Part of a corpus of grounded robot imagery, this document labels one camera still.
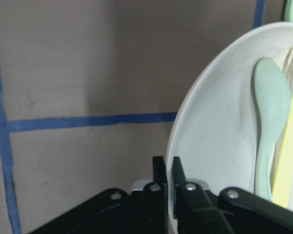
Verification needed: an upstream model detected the yellow plastic fork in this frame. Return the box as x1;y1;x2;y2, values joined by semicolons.
271;46;293;208

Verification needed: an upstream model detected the white round plate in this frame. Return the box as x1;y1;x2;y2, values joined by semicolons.
166;22;293;234

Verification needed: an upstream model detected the brown paper table cover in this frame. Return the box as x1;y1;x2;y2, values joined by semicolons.
0;0;284;234

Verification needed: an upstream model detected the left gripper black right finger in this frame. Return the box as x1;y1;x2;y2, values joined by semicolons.
172;156;293;234

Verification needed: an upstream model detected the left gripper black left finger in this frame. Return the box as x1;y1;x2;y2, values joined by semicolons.
33;156;168;234

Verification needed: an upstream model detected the pale green plastic spoon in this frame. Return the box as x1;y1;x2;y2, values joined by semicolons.
253;57;291;202

